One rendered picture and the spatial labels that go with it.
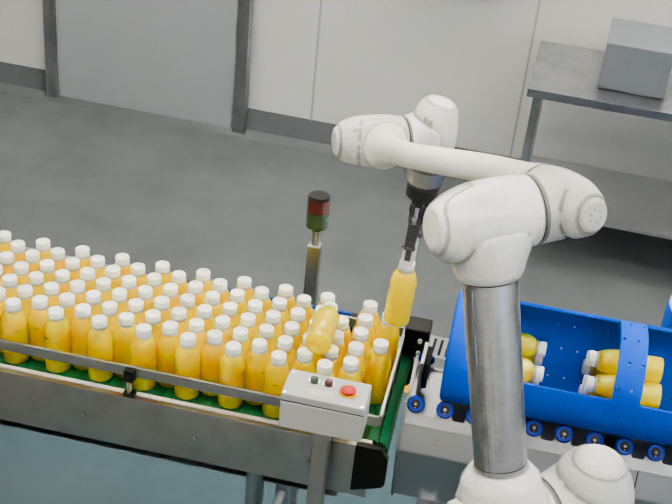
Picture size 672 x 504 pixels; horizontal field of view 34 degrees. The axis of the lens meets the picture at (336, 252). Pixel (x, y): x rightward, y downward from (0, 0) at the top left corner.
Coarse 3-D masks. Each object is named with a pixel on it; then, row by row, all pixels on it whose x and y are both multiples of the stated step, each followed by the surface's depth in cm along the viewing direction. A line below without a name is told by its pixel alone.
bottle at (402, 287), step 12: (396, 276) 267; (408, 276) 266; (396, 288) 267; (408, 288) 267; (396, 300) 269; (408, 300) 269; (384, 312) 274; (396, 312) 271; (408, 312) 272; (396, 324) 272
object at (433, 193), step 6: (408, 186) 253; (414, 186) 252; (408, 192) 253; (414, 192) 252; (420, 192) 251; (426, 192) 251; (432, 192) 252; (414, 198) 253; (420, 198) 252; (426, 198) 252; (432, 198) 253; (414, 204) 253; (420, 204) 253; (414, 210) 253; (420, 210) 253; (420, 216) 256
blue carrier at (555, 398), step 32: (544, 320) 285; (576, 320) 281; (608, 320) 273; (448, 352) 265; (576, 352) 288; (640, 352) 261; (448, 384) 268; (544, 384) 288; (576, 384) 287; (640, 384) 259; (544, 416) 269; (576, 416) 266; (608, 416) 263; (640, 416) 261
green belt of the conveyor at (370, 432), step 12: (0, 360) 288; (36, 360) 289; (408, 360) 306; (48, 372) 285; (72, 372) 286; (84, 372) 287; (408, 372) 305; (108, 384) 284; (120, 384) 284; (156, 384) 285; (396, 384) 295; (168, 396) 281; (204, 396) 283; (216, 396) 283; (396, 396) 291; (240, 408) 280; (252, 408) 280; (372, 408) 285; (396, 408) 288; (276, 420) 277; (384, 420) 281; (372, 432) 276; (384, 432) 277; (384, 444) 274
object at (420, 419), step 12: (408, 420) 279; (420, 420) 278; (432, 420) 278; (444, 420) 278; (456, 432) 277; (468, 432) 277; (528, 444) 275; (540, 444) 274; (552, 444) 274; (564, 444) 274; (624, 456) 272; (636, 468) 271; (648, 468) 271; (660, 468) 270
